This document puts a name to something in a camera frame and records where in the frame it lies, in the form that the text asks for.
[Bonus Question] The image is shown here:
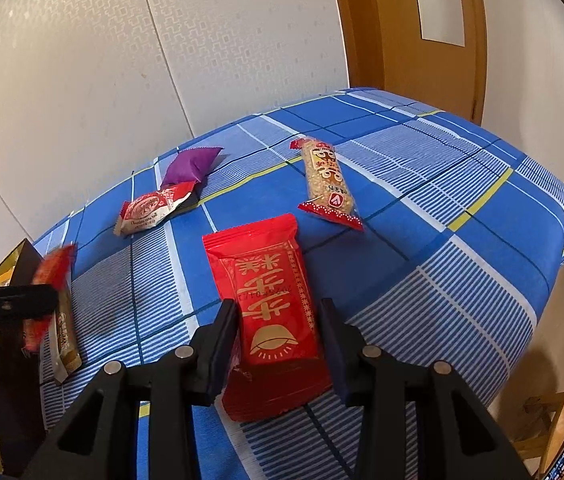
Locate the brown and gold snack packet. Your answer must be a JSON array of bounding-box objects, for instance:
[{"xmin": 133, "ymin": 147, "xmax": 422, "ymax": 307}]
[{"xmin": 52, "ymin": 280, "xmax": 83, "ymax": 386}]

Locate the gold metal tin box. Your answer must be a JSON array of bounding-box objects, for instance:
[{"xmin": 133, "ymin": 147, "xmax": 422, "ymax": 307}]
[{"xmin": 0, "ymin": 239, "xmax": 48, "ymax": 478}]

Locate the rice bar with red ends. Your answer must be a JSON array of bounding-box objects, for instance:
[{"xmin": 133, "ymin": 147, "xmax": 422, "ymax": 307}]
[{"xmin": 289, "ymin": 136, "xmax": 365, "ymax": 232}]

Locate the red and white snack packet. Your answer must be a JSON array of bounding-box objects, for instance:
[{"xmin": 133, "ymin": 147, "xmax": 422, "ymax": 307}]
[{"xmin": 113, "ymin": 181, "xmax": 198, "ymax": 237}]

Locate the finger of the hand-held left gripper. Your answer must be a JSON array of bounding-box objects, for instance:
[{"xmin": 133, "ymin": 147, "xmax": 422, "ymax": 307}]
[{"xmin": 0, "ymin": 284, "xmax": 59, "ymax": 333}]

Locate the blue plaid tablecloth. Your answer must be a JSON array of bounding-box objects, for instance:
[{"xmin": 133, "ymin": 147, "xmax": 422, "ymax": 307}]
[{"xmin": 0, "ymin": 87, "xmax": 564, "ymax": 480}]

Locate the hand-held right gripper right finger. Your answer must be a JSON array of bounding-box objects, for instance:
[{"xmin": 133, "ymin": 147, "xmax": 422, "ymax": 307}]
[{"xmin": 316, "ymin": 299, "xmax": 530, "ymax": 480}]

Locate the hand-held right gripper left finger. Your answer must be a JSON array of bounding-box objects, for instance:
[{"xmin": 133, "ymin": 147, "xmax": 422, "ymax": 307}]
[{"xmin": 22, "ymin": 300, "xmax": 239, "ymax": 480}]

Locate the small wooden stool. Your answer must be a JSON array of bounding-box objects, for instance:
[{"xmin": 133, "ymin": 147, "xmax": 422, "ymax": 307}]
[{"xmin": 519, "ymin": 395, "xmax": 563, "ymax": 461}]

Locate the long red orange snack packet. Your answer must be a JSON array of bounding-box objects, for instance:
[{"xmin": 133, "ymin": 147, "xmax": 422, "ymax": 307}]
[{"xmin": 23, "ymin": 243, "xmax": 78, "ymax": 356}]

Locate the purple snack packet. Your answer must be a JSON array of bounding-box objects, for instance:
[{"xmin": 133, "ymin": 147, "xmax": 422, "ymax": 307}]
[{"xmin": 161, "ymin": 146, "xmax": 224, "ymax": 186}]

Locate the wooden door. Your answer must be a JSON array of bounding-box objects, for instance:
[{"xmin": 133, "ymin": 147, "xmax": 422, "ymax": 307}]
[{"xmin": 327, "ymin": 0, "xmax": 488, "ymax": 126}]

